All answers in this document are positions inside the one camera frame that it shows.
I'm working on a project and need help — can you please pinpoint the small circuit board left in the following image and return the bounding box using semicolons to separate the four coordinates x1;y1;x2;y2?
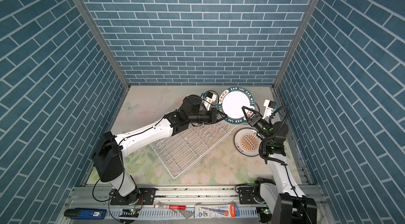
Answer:
120;208;139;218

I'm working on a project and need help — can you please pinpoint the blue black handheld device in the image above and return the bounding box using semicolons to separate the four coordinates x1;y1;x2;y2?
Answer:
63;208;107;220

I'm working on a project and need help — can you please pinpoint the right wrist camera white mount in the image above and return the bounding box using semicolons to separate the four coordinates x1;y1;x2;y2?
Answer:
263;99;277;118

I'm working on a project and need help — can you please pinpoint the blue white red box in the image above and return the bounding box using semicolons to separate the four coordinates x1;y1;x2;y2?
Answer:
194;204;240;219

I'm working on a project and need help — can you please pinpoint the white slotted cable duct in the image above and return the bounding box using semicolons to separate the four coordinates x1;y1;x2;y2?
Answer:
112;207;258;220

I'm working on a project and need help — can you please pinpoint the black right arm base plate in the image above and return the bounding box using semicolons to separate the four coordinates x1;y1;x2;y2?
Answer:
235;187;262;205

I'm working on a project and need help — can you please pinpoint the aluminium rail frame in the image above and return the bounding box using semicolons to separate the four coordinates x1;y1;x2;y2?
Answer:
62;185;259;224

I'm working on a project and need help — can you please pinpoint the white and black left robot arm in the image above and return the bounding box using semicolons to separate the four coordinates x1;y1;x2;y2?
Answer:
91;95;228;197

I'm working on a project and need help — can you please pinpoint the white wire dish rack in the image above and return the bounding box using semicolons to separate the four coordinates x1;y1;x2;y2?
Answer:
150;121;236;179

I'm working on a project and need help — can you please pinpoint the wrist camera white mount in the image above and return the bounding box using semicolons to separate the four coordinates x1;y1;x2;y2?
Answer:
201;90;219;110
263;99;277;118

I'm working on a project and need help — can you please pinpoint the small circuit board right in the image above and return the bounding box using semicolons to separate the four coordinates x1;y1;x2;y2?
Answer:
256;207;272;224

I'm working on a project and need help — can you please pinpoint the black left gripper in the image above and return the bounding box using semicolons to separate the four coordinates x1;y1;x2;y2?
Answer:
187;107;228;125

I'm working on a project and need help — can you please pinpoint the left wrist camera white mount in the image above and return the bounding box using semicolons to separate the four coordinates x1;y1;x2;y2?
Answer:
201;90;219;110

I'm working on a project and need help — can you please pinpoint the small circuit board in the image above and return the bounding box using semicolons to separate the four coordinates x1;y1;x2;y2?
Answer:
120;208;139;218
256;207;272;224

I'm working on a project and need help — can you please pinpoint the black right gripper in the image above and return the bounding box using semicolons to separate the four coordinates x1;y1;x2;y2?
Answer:
243;107;273;144

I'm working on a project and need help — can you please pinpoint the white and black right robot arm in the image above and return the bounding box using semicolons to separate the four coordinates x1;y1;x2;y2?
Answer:
242;105;317;224

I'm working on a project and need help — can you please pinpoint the red marker pen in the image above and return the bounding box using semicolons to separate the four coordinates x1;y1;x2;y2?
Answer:
154;205;187;210

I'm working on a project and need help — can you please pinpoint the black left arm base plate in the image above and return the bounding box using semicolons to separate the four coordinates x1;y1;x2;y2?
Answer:
110;188;157;206

